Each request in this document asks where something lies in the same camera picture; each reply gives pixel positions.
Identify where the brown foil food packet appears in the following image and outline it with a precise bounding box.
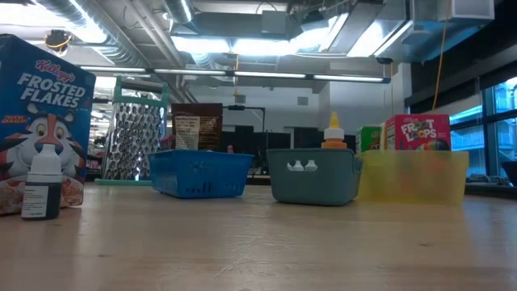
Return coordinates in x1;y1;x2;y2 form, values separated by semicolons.
170;102;225;152

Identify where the blue slotted plastic basket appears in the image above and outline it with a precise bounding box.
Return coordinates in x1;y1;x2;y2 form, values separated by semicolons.
147;149;255;200

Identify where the yellow squeeze bottle white cap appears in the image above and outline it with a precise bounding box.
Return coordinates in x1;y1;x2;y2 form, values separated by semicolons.
321;112;348;150

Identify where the green Apple Jacks cereal box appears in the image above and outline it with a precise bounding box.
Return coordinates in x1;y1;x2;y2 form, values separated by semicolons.
355;124;383;154

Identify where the small red cardboard box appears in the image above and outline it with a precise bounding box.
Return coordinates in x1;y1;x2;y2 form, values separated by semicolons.
381;113;452;152

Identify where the blue Frosted Flakes cereal box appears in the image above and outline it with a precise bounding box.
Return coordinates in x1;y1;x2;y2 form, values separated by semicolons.
0;34;97;216

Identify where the black desk partition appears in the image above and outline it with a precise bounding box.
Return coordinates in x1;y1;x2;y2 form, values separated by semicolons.
221;124;292;179

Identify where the grey-green plastic bin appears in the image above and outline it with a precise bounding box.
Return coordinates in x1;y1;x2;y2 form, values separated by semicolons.
266;147;364;207

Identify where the long ceiling light bar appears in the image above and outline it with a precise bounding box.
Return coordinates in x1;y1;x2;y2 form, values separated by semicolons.
80;64;392;84

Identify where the yellow translucent plastic bin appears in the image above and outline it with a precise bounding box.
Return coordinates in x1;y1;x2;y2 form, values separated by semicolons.
356;150;470;206

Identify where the white ceiling unit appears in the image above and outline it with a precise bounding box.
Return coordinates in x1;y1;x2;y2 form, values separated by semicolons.
411;0;496;21

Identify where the black rectangular frame stand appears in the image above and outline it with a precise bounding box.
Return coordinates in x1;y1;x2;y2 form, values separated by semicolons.
223;103;267;133

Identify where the metal box grater teal frame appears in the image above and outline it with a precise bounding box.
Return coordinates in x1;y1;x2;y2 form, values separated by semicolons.
95;75;170;186

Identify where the rectangular silver air duct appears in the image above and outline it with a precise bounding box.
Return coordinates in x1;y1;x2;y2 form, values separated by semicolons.
326;11;415;57

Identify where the spiral silver air duct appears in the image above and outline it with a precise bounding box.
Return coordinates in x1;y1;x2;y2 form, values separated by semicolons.
36;0;150;68

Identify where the yellow hanging cord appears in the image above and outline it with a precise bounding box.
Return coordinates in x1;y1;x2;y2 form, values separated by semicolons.
431;0;452;112

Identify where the black ceiling reel yellow cable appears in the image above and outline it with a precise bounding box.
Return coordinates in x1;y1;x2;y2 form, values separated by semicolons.
44;28;74;56

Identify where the dark window frame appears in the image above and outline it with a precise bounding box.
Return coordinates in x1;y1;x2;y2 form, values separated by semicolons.
411;76;517;183

